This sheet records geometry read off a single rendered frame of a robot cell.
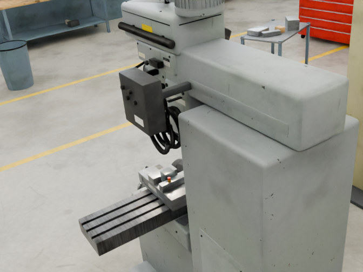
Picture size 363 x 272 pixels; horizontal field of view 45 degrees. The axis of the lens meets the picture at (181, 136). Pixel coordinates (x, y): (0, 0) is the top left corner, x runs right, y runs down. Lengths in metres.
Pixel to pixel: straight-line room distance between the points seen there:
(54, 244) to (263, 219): 2.43
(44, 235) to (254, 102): 2.64
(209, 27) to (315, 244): 0.95
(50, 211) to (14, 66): 3.20
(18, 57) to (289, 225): 5.61
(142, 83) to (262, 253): 0.73
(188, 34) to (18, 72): 5.19
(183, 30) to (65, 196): 2.68
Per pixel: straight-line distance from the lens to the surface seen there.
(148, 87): 1.59
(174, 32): 1.78
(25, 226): 3.97
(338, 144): 1.62
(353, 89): 3.65
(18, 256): 3.70
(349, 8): 7.21
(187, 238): 2.26
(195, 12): 1.73
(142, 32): 1.94
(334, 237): 1.89
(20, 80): 6.87
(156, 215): 2.25
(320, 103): 1.40
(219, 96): 1.65
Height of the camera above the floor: 2.30
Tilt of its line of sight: 29 degrees down
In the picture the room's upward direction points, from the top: 6 degrees counter-clockwise
